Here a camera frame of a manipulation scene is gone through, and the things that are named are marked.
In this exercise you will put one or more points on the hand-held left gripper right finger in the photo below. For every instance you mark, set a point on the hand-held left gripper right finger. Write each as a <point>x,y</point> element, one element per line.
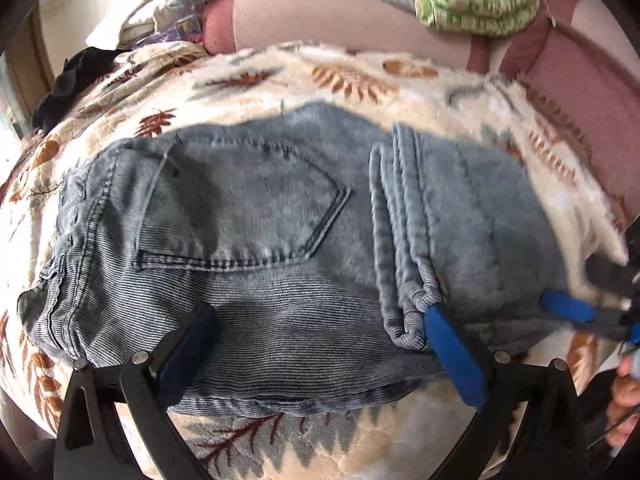
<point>455,360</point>

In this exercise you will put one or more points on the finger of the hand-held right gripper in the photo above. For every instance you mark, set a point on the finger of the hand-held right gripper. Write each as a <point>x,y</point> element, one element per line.
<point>610,275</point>
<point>567,306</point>

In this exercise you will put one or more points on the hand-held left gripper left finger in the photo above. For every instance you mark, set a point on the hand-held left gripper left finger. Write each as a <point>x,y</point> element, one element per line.
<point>187,355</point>

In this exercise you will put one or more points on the blue striped denim pants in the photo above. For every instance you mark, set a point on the blue striped denim pants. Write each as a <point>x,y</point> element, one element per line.
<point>280,260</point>

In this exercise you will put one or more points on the person's right hand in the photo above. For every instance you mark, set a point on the person's right hand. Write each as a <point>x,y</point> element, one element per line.
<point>622,400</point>

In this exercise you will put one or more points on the black cloth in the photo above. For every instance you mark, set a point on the black cloth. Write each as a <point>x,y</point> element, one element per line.
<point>70,90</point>

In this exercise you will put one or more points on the cream leaf printed blanket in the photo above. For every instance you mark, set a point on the cream leaf printed blanket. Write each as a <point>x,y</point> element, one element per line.
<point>325,75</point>

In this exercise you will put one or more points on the clear plastic bag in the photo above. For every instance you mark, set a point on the clear plastic bag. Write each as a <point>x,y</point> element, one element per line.
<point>175,30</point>

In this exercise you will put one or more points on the cream white pillow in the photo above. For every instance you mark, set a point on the cream white pillow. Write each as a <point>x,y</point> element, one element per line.
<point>150,10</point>

